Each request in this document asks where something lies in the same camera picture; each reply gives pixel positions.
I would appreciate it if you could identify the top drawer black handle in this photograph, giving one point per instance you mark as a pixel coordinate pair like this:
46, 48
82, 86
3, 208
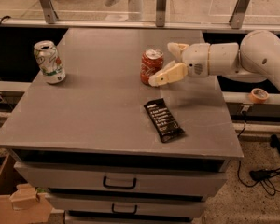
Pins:
110, 183

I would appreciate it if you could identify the roll of tan tape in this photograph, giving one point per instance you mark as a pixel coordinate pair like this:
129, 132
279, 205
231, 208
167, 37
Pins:
258, 96

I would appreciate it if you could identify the left metal bracket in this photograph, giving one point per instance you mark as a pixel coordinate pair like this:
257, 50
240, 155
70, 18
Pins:
48, 10

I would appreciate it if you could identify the drawer black handle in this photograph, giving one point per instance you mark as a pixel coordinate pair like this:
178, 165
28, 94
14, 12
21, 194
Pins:
124, 209
110, 183

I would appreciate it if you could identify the metal bracket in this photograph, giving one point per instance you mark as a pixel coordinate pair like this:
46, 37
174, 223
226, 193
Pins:
48, 10
160, 12
238, 14

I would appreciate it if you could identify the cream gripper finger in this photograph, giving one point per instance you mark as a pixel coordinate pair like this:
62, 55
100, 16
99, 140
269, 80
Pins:
176, 49
170, 73

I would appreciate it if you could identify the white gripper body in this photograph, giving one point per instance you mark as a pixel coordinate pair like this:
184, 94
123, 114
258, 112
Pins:
196, 60

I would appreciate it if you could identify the middle metal bracket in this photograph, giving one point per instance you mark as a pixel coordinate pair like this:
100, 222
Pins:
160, 12

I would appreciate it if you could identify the black bar on floor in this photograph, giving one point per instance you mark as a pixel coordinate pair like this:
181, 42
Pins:
275, 142

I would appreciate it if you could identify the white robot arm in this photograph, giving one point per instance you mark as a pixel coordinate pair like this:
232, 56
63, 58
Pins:
255, 59

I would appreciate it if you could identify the black power adapter with cable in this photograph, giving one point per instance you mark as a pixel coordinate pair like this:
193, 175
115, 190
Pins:
263, 177

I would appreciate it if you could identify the cardboard box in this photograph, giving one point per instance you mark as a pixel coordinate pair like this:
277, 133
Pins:
20, 202

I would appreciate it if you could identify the grey drawer cabinet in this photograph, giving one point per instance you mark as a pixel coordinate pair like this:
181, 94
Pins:
67, 137

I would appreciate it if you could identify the right metal bracket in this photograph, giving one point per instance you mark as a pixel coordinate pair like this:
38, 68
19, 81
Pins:
238, 14

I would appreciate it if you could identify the red coke can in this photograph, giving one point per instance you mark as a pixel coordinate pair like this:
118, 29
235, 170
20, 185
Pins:
152, 62

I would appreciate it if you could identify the black rxbar chocolate bar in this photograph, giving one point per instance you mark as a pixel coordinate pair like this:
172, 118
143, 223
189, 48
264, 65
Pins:
163, 120

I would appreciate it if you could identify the white green soda can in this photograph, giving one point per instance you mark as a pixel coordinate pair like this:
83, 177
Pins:
49, 61

